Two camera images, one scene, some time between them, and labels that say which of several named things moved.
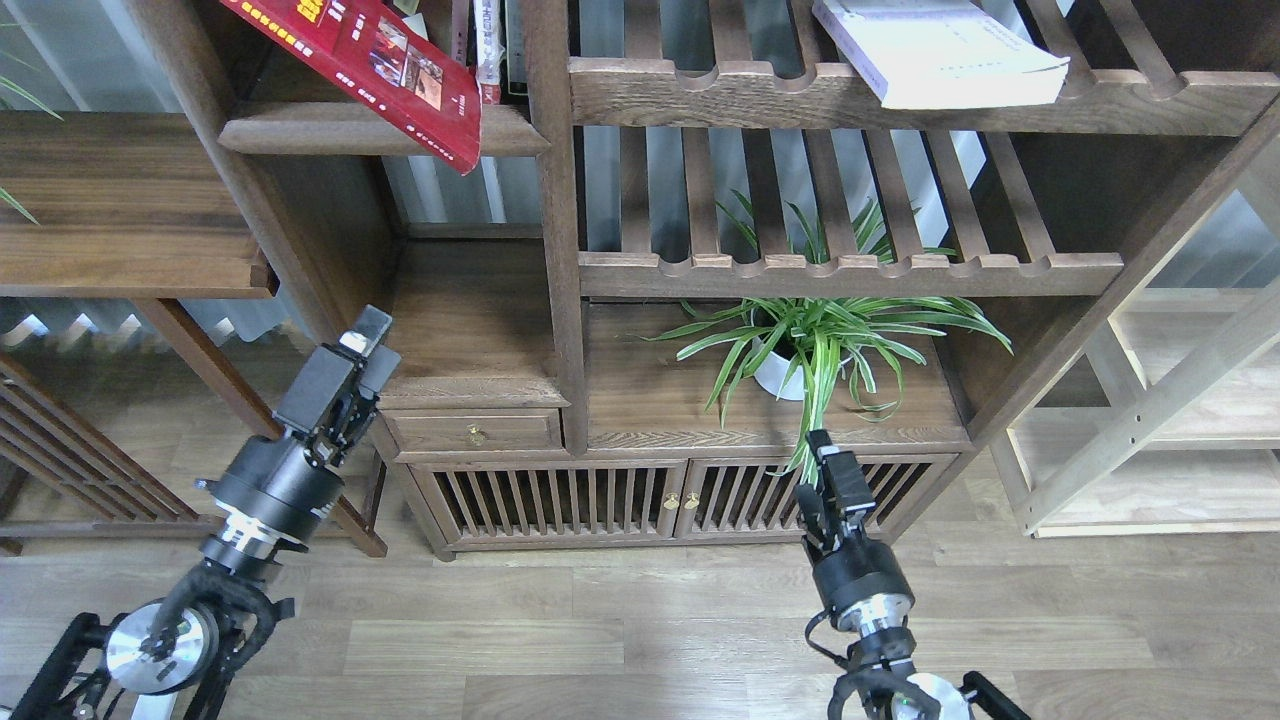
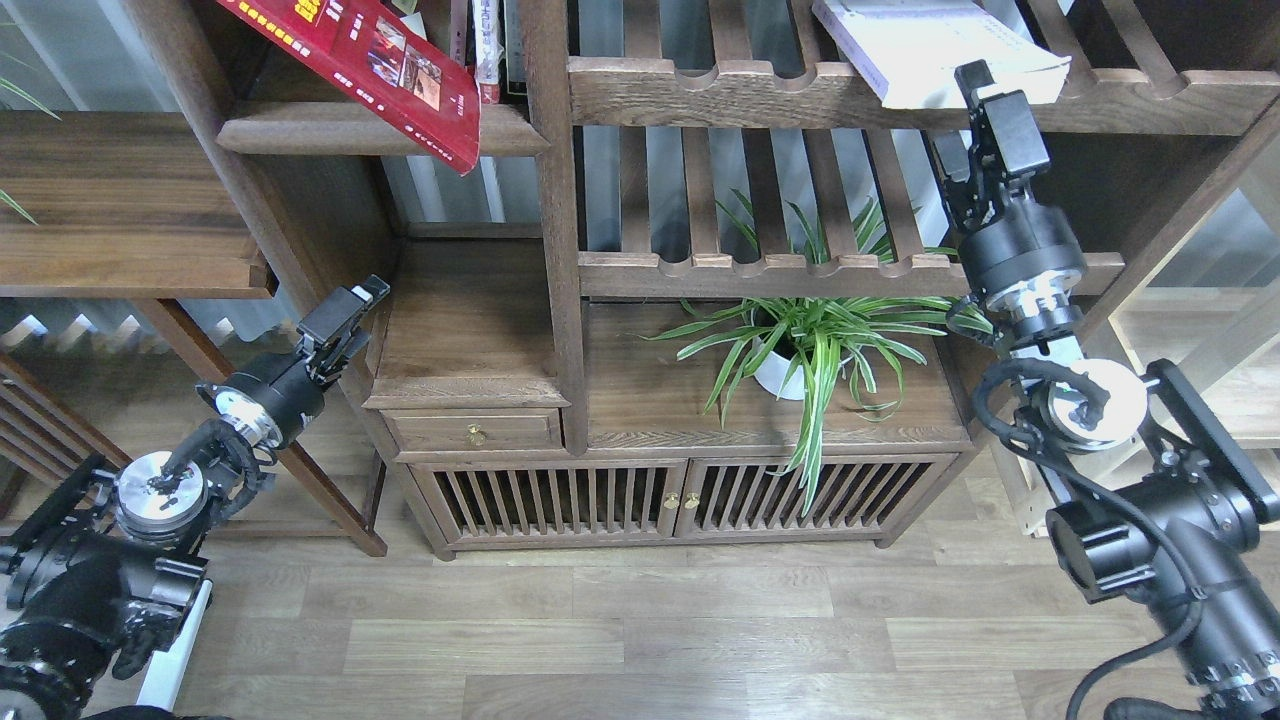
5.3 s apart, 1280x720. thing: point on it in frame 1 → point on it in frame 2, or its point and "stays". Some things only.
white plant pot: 773,370 stays
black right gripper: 864,580 → 1017,252
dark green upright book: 517,47 stays
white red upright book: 488,30 stays
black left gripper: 274,491 → 268,406
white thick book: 914,54 stays
